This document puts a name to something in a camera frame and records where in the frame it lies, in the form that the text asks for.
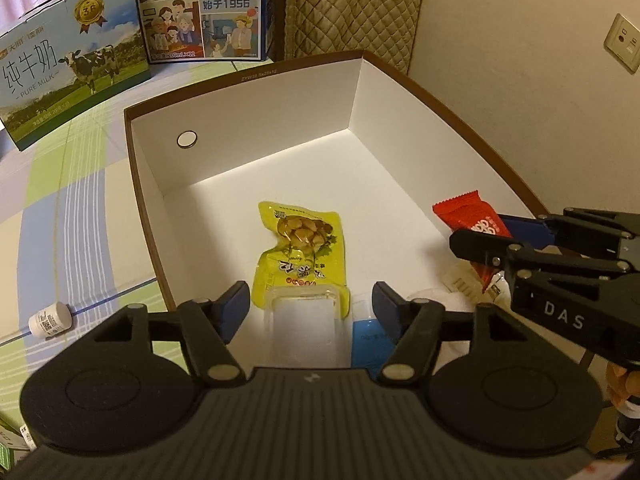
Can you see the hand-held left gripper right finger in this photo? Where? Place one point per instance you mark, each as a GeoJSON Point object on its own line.
{"type": "Point", "coordinates": [386, 310]}

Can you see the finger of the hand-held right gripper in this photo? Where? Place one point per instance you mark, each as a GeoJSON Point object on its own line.
{"type": "Point", "coordinates": [530, 230]}
{"type": "Point", "coordinates": [480, 249]}

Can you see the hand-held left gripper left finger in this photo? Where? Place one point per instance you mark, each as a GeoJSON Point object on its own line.
{"type": "Point", "coordinates": [235, 310]}

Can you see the white plastic strip pack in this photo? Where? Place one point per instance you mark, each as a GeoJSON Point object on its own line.
{"type": "Point", "coordinates": [462, 277]}

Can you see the blue tube white cap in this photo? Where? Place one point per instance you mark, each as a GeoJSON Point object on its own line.
{"type": "Point", "coordinates": [367, 340]}

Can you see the red snack packet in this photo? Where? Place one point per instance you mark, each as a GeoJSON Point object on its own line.
{"type": "Point", "coordinates": [465, 212]}

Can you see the clear plastic box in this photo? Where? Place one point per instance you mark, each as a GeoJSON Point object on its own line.
{"type": "Point", "coordinates": [305, 325]}

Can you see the yellow snack packet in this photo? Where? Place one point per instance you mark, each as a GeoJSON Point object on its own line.
{"type": "Point", "coordinates": [300, 260]}

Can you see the small white medicine bottle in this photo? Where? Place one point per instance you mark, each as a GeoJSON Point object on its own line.
{"type": "Point", "coordinates": [50, 319]}

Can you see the brown cardboard box white inside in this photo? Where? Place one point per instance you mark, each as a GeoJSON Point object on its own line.
{"type": "Point", "coordinates": [280, 125]}

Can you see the person's right hand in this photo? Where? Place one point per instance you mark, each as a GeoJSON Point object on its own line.
{"type": "Point", "coordinates": [627, 387]}

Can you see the quilted beige chair cover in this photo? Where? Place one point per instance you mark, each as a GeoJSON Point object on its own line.
{"type": "Point", "coordinates": [350, 10]}

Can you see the cow print milk carton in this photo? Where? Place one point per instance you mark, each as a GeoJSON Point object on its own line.
{"type": "Point", "coordinates": [60, 85]}

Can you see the illustrated milk carton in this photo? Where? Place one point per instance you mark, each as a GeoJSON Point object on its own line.
{"type": "Point", "coordinates": [200, 15]}

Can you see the beige round port wall outlet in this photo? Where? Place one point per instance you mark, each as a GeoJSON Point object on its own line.
{"type": "Point", "coordinates": [625, 42]}

